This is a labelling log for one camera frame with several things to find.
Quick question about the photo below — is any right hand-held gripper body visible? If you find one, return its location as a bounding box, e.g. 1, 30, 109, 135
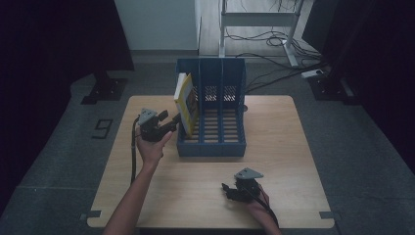
232, 167, 265, 202

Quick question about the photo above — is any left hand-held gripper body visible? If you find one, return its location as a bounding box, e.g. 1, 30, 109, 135
136, 108, 168, 143

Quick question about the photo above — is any yellow book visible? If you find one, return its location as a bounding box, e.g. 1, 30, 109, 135
173, 71, 200, 138

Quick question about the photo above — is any blue file rack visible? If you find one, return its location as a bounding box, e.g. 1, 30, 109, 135
174, 57, 248, 158

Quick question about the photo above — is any person's right hand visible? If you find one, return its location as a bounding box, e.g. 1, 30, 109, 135
244, 184, 273, 217

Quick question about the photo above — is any person's left hand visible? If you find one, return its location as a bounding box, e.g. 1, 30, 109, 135
135, 126, 174, 167

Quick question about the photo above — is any black stand base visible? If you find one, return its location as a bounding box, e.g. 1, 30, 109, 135
80, 69, 129, 106
307, 72, 357, 106

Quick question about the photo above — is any white cabinet panel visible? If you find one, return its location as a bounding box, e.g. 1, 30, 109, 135
114, 0, 202, 52

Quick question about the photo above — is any white power strip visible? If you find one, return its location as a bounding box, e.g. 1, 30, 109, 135
300, 69, 326, 79

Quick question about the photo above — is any dark curtain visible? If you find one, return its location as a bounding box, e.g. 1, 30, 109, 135
0, 0, 135, 216
301, 0, 415, 175

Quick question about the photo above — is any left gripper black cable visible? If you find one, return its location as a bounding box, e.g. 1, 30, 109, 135
129, 117, 141, 186

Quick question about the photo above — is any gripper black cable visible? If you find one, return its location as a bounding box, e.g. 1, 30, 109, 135
243, 185, 281, 228
129, 117, 141, 186

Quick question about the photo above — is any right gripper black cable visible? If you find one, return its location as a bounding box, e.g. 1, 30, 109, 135
243, 185, 281, 228

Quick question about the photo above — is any black floor cable bundle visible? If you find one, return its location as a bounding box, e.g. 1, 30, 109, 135
224, 28, 329, 96

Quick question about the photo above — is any white metal desk frame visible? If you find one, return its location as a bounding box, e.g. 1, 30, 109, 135
218, 0, 300, 69

